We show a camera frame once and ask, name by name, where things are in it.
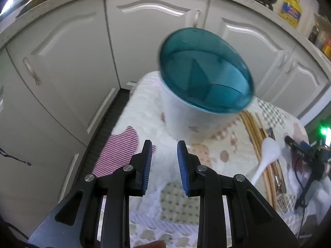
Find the person's left hand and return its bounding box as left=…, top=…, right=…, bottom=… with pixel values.
left=133, top=240, right=166, bottom=248

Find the white floral utensil holder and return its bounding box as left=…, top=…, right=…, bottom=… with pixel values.
left=158, top=27, right=256, bottom=140

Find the black lanyard cord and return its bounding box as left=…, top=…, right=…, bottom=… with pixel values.
left=0, top=147, right=32, bottom=166

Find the quilted patchwork mat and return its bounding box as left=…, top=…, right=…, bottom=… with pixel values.
left=92, top=71, right=311, bottom=248

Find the white cabinet door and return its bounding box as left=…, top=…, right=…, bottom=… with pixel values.
left=0, top=49, right=90, bottom=212
left=267, top=44, right=331, bottom=119
left=6, top=12, right=121, bottom=146
left=203, top=0, right=296, bottom=109
left=104, top=0, right=211, bottom=89

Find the bright window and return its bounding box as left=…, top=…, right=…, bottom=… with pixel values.
left=0, top=0, right=14, bottom=16

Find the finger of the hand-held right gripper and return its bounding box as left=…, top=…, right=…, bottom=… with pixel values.
left=295, top=165, right=327, bottom=210
left=284, top=136, right=317, bottom=162

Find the yellow seasoning jar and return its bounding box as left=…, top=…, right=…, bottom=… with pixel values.
left=321, top=30, right=331, bottom=55

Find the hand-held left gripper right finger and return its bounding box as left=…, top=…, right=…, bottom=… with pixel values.
left=177, top=141, right=298, bottom=248

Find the white plastic spoon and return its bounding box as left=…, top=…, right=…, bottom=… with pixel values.
left=251, top=137, right=281, bottom=185

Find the dark seasoning bottle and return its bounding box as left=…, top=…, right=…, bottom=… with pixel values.
left=308, top=22, right=321, bottom=44

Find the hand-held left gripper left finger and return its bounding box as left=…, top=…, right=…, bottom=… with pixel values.
left=55, top=140, right=152, bottom=248

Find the yellow cooking oil bottle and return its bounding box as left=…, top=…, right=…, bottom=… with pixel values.
left=278, top=0, right=303, bottom=29

